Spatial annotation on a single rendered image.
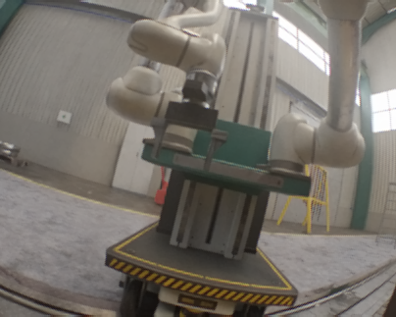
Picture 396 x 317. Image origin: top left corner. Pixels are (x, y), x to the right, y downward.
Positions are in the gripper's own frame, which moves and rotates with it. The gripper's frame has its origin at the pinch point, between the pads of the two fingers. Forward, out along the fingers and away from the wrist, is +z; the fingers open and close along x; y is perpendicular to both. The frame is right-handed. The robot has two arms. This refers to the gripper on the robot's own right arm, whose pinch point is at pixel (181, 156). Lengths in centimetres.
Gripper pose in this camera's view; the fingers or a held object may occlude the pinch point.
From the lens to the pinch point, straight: 50.6
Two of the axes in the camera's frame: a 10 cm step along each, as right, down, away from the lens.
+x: -9.7, -2.2, 0.9
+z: -2.3, 9.6, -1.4
